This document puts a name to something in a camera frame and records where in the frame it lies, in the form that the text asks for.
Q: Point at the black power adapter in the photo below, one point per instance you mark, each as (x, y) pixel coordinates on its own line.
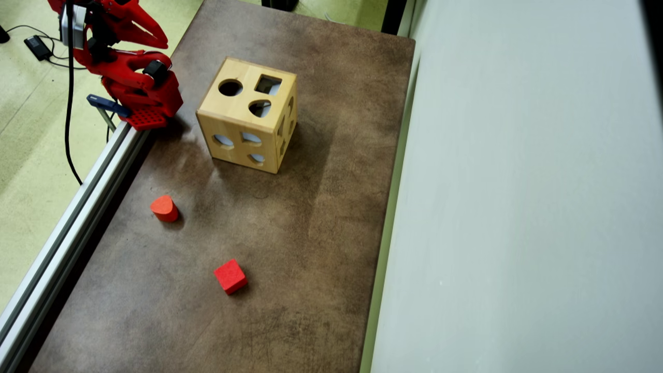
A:
(37, 46)

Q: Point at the black round floor object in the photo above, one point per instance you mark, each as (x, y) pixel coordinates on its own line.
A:
(3, 35)

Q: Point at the wooden shape sorter box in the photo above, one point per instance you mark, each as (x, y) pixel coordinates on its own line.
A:
(233, 111)

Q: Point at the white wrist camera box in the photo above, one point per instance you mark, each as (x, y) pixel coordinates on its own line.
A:
(78, 28)

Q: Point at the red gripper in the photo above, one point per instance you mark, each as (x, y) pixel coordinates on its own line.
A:
(135, 20)

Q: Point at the red robot arm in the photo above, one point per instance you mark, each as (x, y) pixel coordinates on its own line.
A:
(155, 98)

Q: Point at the dark vertical post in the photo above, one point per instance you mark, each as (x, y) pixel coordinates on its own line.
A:
(394, 15)

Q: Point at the red cube block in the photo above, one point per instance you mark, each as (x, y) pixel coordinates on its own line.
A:
(230, 276)

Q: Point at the aluminium profile rail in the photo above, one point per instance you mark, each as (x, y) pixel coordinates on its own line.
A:
(77, 217)

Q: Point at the blue table clamp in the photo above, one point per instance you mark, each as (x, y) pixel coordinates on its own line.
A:
(106, 103)

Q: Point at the black furniture foot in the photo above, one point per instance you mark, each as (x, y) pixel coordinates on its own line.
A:
(279, 4)

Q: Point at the orange-red rounded block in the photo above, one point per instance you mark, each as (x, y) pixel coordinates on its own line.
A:
(164, 208)

